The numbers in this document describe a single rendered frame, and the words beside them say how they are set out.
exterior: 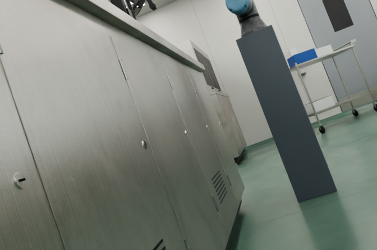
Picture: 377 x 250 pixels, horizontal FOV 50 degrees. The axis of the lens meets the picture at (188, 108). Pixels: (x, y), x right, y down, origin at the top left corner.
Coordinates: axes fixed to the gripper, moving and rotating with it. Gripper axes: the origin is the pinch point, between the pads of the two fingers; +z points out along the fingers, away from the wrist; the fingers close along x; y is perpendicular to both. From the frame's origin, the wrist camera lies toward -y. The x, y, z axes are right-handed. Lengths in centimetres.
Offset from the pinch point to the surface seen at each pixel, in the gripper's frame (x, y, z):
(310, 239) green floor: 61, -127, 41
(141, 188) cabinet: 133, -76, 34
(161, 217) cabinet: 127, -82, 40
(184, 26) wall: -451, 102, -46
